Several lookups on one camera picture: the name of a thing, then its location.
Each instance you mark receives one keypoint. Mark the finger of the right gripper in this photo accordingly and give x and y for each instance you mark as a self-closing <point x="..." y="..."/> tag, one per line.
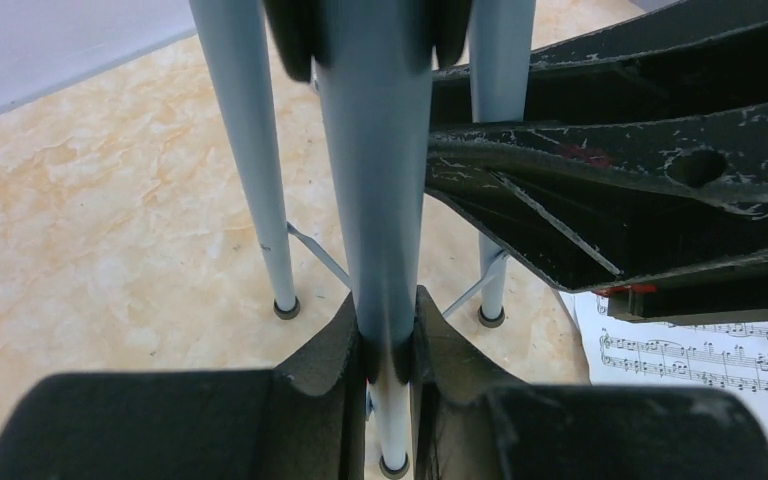
<point x="688" y="58"/>

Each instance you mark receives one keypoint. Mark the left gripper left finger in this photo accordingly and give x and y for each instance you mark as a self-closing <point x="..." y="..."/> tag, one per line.
<point x="302" y="419"/>

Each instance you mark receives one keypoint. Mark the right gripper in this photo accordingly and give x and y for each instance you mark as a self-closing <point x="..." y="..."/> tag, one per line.
<point x="678" y="207"/>

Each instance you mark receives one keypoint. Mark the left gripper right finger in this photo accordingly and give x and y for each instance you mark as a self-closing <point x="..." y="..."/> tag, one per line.
<point x="474" y="420"/>

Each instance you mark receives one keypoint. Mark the sheet music page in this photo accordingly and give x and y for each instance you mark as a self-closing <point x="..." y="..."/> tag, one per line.
<point x="729" y="356"/>

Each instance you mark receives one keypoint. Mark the blue music stand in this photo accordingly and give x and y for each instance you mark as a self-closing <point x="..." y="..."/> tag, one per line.
<point x="372" y="62"/>

